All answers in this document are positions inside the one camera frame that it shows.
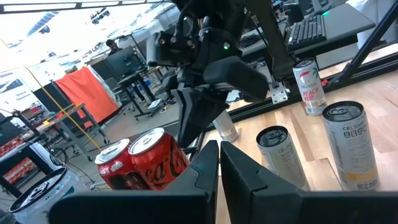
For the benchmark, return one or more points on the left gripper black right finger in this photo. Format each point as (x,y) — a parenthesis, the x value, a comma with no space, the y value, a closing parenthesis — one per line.
(242,186)

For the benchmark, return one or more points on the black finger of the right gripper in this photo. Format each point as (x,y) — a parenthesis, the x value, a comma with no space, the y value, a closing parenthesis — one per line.
(186,118)
(211,109)

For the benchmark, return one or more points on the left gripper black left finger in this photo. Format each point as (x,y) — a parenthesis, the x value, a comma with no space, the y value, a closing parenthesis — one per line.
(199,186)

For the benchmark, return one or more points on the tall white Celsius can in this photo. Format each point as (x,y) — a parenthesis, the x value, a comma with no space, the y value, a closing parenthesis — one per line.
(226,127)
(281,158)

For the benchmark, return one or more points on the red Coca-Cola can dark figure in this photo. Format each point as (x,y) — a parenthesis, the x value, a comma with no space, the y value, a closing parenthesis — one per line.
(115,168)

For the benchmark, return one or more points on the Celsius can pineapple print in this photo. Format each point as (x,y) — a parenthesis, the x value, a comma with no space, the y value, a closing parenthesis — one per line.
(351,146)

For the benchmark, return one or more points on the Celsius Arctic Vibe can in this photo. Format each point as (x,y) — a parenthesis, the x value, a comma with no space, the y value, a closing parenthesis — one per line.
(40,199)

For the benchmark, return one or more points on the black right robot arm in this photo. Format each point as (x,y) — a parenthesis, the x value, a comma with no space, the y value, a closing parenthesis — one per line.
(270,37)

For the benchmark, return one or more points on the black computer monitor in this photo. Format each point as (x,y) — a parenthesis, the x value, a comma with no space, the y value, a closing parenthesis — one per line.
(126,62)

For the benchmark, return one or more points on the black backlit keyboard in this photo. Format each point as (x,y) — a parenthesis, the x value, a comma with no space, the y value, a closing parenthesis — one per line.
(306,32)

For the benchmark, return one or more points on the Celsius Peach Vibe can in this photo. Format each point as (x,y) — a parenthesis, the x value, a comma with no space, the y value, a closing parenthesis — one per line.
(309,87)

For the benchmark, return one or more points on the red hanging cloth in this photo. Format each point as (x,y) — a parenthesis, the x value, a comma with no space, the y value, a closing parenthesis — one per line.
(87,93)

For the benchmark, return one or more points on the person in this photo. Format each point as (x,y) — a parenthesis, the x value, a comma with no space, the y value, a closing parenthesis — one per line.
(112,46)

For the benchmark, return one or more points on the small red clip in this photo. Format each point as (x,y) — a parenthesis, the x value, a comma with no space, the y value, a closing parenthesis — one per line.
(325,82)

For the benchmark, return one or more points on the wooden top cart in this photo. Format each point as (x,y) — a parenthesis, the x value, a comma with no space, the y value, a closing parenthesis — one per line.
(57,119)

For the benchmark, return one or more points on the grey desk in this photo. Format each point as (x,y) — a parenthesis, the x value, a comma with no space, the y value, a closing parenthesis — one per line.
(345,28)

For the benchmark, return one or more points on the long ceiling light bar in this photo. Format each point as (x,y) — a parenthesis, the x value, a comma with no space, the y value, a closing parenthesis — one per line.
(77,4)

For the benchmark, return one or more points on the black upright panel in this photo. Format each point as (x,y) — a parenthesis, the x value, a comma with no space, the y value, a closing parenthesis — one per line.
(46,96)

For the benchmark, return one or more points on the black diagonal strut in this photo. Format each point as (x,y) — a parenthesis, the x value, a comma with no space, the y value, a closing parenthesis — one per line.
(367,45)

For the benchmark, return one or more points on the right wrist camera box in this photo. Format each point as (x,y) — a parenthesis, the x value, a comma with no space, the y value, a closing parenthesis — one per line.
(236,77)

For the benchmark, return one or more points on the grey metal mounting bracket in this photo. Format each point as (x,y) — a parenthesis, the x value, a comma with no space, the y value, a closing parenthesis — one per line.
(278,93)

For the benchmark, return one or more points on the black aluminium rail frame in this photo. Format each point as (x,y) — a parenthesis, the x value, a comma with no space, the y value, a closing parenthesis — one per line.
(360,74)

